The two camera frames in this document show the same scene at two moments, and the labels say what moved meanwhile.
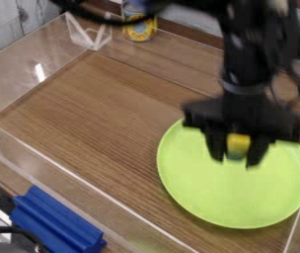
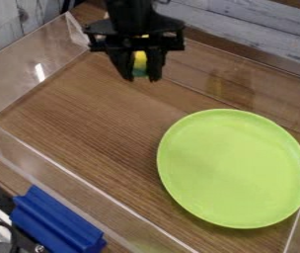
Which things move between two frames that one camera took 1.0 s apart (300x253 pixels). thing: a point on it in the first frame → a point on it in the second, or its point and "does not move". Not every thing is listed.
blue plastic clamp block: x=55 y=227 does not move
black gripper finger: x=257 y=146 → x=155 y=58
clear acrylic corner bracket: x=85 y=36 does not move
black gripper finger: x=217 y=138 → x=125 y=59
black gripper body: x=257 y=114 → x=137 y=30
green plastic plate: x=226 y=192 does not move
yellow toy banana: x=238 y=144 → x=139 y=68
